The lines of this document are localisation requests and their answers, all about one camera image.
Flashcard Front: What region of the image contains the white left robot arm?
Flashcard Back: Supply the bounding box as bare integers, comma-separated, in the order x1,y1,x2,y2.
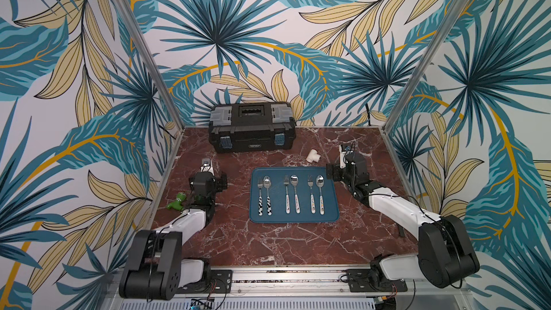
119,158,228,301

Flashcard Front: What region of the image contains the white handle fork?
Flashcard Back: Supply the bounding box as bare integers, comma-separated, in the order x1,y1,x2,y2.
307,175,317,214
284,175,291,214

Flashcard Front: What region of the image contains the teal plastic tray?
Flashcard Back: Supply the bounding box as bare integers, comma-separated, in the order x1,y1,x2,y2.
249,166,339,224

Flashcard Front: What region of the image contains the white PVC tee fitting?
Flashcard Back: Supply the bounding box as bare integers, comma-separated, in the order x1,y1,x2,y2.
306,149,321,163

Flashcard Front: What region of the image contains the colourful white handle spoon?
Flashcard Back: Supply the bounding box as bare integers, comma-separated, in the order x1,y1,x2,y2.
316,175,325,215

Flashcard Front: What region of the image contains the cow pattern handle fork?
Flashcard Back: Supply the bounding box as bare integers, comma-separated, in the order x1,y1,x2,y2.
257,177,263,216

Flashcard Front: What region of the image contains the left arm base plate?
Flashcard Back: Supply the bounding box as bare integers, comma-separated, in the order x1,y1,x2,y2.
176,269,233,294

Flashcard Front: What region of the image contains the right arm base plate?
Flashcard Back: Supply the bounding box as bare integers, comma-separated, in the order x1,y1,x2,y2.
341,268,408,294

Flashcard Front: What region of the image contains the black plastic toolbox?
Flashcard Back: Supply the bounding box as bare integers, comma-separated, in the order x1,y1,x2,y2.
208,102,296,154

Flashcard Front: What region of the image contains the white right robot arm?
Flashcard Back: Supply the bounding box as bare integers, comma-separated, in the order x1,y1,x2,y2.
327,144,480,291

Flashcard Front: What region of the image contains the cow pattern handle spoon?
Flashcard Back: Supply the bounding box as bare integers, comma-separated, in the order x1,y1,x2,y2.
263,176,273,216

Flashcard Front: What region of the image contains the aluminium front rail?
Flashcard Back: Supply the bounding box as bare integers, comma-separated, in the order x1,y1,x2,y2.
100,264,474,310

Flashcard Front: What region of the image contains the green toy drill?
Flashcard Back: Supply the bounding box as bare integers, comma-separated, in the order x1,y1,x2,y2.
166,192,187,212

